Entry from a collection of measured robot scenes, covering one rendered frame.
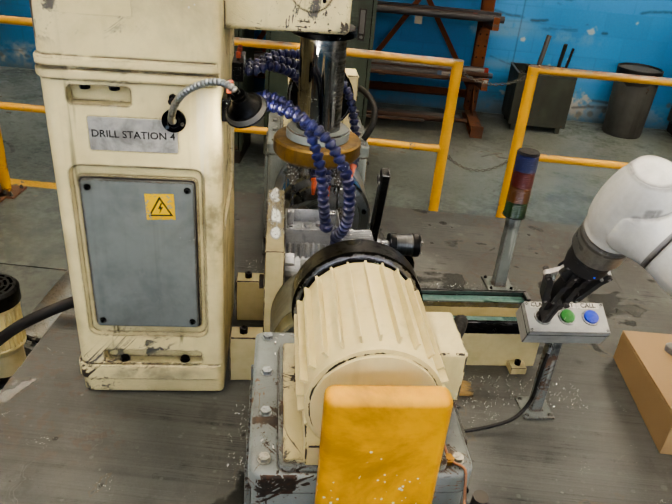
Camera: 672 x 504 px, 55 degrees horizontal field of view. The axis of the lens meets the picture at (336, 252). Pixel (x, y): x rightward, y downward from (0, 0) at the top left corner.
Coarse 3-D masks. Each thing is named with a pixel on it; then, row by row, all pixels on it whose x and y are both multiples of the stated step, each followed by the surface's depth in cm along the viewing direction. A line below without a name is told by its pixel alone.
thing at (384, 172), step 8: (384, 168) 146; (384, 176) 144; (384, 184) 146; (376, 192) 151; (384, 192) 147; (376, 200) 150; (384, 200) 149; (376, 208) 151; (376, 216) 153; (368, 224) 158; (376, 224) 155; (376, 232) 157; (376, 240) 159
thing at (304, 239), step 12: (288, 216) 145; (300, 216) 147; (312, 216) 147; (336, 216) 146; (288, 228) 138; (300, 228) 145; (312, 228) 142; (336, 228) 140; (288, 240) 139; (300, 240) 139; (312, 240) 139; (324, 240) 139; (288, 252) 140; (300, 252) 140; (312, 252) 140
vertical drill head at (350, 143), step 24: (312, 48) 120; (336, 48) 121; (312, 72) 123; (336, 72) 123; (312, 96) 125; (336, 96) 126; (336, 120) 129; (288, 144) 128; (336, 144) 128; (360, 144) 132; (288, 168) 131; (312, 168) 128; (336, 168) 129
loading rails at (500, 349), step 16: (432, 288) 162; (432, 304) 160; (448, 304) 160; (464, 304) 160; (480, 304) 161; (496, 304) 161; (512, 304) 161; (480, 320) 151; (496, 320) 152; (512, 320) 154; (464, 336) 152; (480, 336) 153; (496, 336) 153; (512, 336) 154; (480, 352) 155; (496, 352) 156; (512, 352) 156; (528, 352) 156; (512, 368) 154
